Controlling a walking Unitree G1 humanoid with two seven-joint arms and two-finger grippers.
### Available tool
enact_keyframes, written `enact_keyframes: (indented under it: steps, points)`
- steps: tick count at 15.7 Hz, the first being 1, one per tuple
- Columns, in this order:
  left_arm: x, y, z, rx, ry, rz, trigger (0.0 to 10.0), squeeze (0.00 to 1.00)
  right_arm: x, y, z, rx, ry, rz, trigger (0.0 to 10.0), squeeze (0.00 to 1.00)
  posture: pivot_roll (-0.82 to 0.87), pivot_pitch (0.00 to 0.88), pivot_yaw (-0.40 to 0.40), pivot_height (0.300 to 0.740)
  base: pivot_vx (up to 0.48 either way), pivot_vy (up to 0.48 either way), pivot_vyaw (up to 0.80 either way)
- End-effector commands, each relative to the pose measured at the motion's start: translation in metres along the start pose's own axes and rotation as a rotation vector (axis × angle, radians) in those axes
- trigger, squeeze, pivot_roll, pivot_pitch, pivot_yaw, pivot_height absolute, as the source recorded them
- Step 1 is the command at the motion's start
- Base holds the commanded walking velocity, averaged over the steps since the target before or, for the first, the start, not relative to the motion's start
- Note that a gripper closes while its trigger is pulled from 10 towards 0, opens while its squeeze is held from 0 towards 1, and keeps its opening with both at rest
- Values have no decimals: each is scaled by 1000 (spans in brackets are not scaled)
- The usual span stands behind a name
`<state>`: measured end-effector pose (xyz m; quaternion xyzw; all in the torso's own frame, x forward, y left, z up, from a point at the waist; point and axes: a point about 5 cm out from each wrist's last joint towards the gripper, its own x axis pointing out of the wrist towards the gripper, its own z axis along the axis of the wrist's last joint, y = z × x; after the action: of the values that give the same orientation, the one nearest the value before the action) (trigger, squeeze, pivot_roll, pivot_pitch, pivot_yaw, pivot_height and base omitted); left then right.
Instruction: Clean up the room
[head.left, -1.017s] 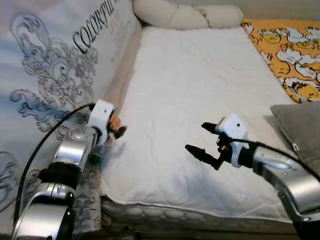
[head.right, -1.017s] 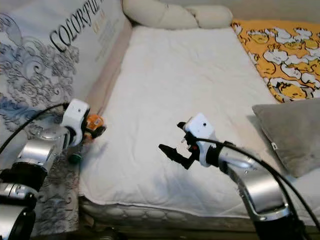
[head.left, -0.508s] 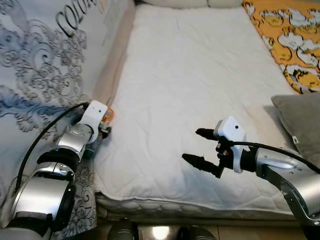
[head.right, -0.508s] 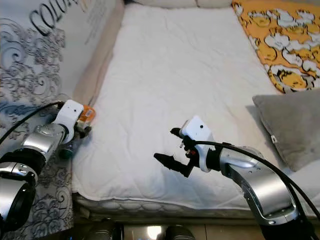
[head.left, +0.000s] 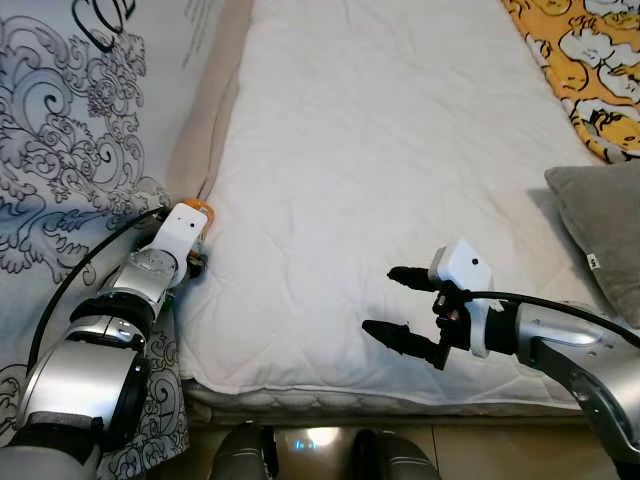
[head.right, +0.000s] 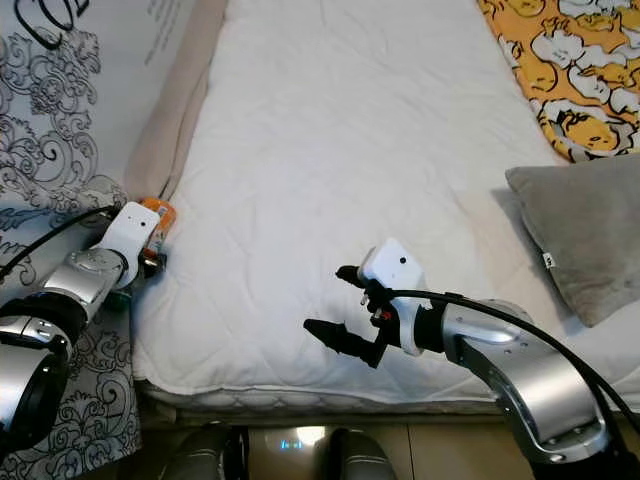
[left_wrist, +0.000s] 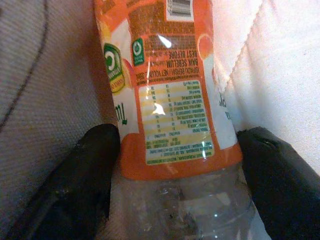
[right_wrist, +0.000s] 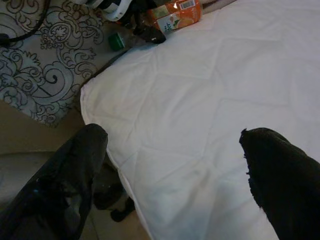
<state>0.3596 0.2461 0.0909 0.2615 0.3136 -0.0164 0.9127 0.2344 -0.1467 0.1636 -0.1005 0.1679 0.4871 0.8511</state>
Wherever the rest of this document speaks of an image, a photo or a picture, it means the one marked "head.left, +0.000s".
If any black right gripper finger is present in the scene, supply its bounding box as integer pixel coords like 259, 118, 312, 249
388, 266, 441, 293
362, 320, 448, 369

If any small orange object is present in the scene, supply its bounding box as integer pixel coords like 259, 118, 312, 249
183, 198, 216, 226

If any grey pillow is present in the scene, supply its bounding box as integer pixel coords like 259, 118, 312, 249
545, 160, 640, 326

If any beige quilted mattress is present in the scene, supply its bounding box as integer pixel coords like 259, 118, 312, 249
180, 385, 591, 421

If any white quilted mattress pad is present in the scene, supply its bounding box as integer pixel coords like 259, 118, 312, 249
175, 0, 640, 411

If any white ornament print bed cushion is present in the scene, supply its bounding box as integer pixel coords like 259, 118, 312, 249
0, 0, 236, 480

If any dark grey left robot leg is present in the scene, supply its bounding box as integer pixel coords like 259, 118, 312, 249
210, 422, 281, 480

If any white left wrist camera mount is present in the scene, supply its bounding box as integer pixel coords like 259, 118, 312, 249
150, 203, 209, 263

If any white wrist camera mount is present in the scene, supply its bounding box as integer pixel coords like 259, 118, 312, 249
428, 238, 496, 359
150, 203, 209, 263

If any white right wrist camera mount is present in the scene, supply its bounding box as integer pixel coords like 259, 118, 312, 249
428, 238, 496, 359

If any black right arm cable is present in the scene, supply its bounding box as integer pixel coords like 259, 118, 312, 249
455, 288, 640, 349

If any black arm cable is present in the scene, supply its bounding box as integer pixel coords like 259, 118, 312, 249
455, 288, 640, 349
25, 205, 171, 376

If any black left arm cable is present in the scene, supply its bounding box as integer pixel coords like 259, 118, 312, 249
25, 205, 171, 376

